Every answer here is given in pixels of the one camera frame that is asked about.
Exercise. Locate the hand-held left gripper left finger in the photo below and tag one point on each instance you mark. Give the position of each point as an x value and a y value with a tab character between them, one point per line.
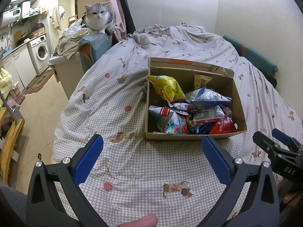
88	160

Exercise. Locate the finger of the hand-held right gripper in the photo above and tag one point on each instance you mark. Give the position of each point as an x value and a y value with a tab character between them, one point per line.
265	143
283	137

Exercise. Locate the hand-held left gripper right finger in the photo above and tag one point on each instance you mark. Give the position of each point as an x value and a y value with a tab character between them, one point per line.
216	160

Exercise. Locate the red cartoon snack bag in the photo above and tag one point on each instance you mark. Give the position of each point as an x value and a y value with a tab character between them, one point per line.
223	126

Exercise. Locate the dark blue snack packet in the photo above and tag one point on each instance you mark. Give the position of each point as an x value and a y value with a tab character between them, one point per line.
201	128

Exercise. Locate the grey white snack bag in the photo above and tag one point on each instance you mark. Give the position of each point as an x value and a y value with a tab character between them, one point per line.
208	114

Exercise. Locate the brown cardboard box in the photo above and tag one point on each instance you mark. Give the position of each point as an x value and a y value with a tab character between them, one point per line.
236	104

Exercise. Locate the white cartoon snack bag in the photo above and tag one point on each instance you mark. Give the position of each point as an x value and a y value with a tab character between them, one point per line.
168	120

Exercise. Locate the light blue white snack bag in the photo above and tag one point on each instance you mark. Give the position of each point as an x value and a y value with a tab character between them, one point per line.
208	98

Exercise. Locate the beige snack packet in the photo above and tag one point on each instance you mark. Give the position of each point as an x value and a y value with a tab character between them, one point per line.
202	81

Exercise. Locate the yellow snack bag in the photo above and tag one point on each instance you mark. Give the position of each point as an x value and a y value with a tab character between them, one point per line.
168	87

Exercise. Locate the person's right hand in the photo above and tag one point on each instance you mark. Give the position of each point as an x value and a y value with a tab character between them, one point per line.
293	197

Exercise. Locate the person's left hand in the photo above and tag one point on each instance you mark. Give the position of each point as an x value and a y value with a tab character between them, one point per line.
142	222

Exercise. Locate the black cloth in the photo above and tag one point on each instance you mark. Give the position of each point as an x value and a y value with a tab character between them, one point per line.
272	80

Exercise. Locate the wooden chair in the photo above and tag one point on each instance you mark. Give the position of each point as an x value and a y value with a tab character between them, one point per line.
11	141

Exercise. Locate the white side table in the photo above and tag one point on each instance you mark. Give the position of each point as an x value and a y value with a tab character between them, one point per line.
68	75

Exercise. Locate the teal pillow with orange stripe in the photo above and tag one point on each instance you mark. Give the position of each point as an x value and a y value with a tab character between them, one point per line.
253	54

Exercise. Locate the person's grey pants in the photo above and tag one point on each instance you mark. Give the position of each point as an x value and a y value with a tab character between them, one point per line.
11	208

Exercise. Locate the brown doormat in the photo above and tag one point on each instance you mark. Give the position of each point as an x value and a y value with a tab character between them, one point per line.
39	81

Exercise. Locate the teal padded armchair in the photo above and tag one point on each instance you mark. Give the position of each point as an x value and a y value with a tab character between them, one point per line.
97	47

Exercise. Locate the yellow quilted bundle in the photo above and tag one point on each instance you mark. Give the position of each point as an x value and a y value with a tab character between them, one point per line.
5	80

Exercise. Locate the white washing machine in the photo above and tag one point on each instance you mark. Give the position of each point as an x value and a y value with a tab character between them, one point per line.
39	53

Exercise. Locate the white kitchen cabinet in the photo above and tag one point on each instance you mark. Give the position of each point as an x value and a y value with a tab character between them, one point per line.
16	65

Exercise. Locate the pile of clothes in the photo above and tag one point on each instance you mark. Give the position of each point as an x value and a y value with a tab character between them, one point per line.
69	40

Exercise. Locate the grey white cat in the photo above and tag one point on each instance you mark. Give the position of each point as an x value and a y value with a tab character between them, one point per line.
99	16

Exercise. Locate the hanging beige towel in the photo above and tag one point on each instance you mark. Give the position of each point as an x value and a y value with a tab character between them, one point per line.
56	17

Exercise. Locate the pink curtain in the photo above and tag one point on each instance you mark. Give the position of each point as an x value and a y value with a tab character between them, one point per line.
113	7

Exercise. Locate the dark fabric panel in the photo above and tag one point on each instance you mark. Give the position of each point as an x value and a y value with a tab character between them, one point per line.
126	9

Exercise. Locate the white water heater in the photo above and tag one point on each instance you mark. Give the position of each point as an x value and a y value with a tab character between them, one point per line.
10	16

